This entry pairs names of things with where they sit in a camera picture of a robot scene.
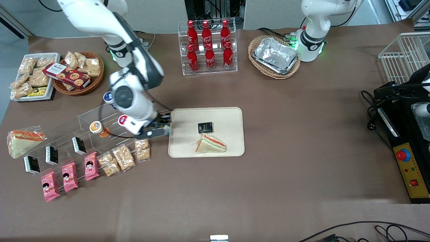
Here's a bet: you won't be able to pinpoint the blue gum bottle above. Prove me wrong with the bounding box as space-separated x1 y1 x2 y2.
102 91 117 110

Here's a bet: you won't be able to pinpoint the orange gum bottle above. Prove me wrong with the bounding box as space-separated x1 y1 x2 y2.
89 121 111 138

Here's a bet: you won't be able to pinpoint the beige plastic tray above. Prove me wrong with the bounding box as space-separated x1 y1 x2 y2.
168 107 245 158

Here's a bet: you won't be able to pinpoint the steel machine tray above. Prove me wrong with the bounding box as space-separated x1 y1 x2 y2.
411 102 430 142

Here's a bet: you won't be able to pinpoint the wrapped triangle sandwich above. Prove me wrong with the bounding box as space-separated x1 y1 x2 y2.
195 134 227 154
7 129 47 159

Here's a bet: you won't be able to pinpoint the red cola bottle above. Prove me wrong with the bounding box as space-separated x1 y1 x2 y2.
202 20 213 50
187 44 199 73
220 19 231 48
205 44 216 71
187 20 199 51
223 41 234 70

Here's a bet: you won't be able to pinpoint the clear acrylic bottle rack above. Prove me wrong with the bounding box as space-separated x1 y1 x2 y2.
178 17 238 76

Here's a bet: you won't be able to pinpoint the dark brown wicker basket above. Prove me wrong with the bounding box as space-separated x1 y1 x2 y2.
52 51 104 96

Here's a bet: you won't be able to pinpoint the pink snack packet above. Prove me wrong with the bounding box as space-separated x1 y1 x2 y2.
41 171 61 202
61 162 79 193
84 152 100 181

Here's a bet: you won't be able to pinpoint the clear acrylic stepped stand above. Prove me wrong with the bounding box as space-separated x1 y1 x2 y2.
20 101 150 190

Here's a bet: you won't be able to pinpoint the red cookie box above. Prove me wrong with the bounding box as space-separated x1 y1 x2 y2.
43 63 91 89

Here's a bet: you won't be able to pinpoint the light wicker basket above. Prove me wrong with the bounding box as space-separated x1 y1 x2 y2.
248 35 301 80

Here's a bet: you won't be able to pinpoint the white plastic bin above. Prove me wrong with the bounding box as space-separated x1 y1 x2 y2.
10 53 61 102

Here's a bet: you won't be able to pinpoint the stacked foil containers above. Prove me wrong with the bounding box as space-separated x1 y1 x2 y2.
253 37 299 75

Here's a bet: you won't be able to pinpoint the dark metal bar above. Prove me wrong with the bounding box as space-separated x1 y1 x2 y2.
0 5 34 39

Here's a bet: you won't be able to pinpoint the black sealing machine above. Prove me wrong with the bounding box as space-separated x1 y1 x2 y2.
373 81 430 204

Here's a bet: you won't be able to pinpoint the grey equipment rack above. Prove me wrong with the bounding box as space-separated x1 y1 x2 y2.
385 0 430 27

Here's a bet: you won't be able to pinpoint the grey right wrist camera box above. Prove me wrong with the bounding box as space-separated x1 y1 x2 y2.
135 127 171 139

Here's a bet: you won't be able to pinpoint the grey cable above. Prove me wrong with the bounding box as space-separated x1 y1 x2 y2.
133 30 157 51

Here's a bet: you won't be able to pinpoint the black equipment with cables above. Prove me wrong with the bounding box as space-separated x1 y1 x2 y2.
184 0 246 30

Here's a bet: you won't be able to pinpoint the black base cable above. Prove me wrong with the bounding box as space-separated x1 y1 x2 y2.
257 27 300 43

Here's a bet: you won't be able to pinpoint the black power cable with plug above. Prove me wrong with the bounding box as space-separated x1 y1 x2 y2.
361 90 394 152

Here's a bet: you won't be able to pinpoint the long black cable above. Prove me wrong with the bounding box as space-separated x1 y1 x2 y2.
297 221 430 242

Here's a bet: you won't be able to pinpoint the white wire basket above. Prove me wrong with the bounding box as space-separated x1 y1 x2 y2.
378 32 430 85

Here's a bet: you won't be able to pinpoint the coiled black cable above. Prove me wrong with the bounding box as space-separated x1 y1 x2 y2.
375 224 410 242

